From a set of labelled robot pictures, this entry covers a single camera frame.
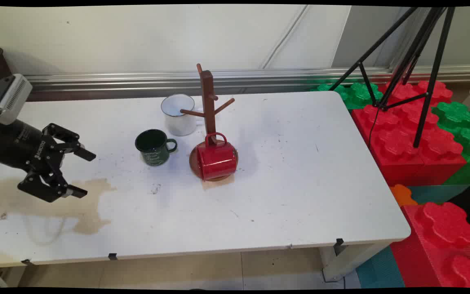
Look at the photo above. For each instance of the silver metal wall rail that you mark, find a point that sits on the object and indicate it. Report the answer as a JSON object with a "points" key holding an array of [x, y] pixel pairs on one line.
{"points": [[137, 83]]}

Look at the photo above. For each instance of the white enamel mug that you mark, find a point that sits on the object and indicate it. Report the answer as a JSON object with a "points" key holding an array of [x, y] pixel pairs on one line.
{"points": [[179, 122]]}

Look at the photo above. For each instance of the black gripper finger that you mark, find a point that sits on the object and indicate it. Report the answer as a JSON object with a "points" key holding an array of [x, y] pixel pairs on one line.
{"points": [[47, 185], [69, 143]]}

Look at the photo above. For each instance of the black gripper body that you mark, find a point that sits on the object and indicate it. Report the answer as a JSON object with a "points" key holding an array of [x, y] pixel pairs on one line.
{"points": [[16, 145]]}

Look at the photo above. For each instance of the orange foam piece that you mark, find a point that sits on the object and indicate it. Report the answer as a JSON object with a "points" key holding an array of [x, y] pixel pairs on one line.
{"points": [[402, 195]]}

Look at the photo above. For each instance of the red speckled enamel mug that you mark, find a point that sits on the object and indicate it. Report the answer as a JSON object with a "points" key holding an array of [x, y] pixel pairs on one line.
{"points": [[218, 163]]}

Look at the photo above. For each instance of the black table edge clip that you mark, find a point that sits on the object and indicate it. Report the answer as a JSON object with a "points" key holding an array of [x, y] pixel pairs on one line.
{"points": [[26, 262], [112, 256], [339, 242]]}

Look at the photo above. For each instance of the dark green enamel mug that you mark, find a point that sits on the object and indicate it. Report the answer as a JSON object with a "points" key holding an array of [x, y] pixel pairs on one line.
{"points": [[154, 154]]}

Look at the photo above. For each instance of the teal foam floor mat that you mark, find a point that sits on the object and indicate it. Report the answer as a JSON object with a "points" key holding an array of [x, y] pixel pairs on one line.
{"points": [[435, 194], [382, 271]]}

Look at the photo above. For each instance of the white table leg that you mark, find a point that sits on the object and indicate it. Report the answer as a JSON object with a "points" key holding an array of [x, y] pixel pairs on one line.
{"points": [[349, 259]]}

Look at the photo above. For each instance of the green toy brick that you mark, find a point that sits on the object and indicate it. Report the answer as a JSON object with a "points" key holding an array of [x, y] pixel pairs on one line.
{"points": [[461, 122], [359, 94]]}

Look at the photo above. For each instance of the brown wooden mug tree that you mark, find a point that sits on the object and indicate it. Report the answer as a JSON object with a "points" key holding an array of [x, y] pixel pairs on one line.
{"points": [[208, 96]]}

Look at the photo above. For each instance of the black camera tripod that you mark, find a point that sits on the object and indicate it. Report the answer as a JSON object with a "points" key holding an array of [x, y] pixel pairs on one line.
{"points": [[435, 81]]}

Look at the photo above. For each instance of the large red toy brick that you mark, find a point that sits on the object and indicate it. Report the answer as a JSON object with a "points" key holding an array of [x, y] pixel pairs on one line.
{"points": [[443, 245], [406, 139]]}

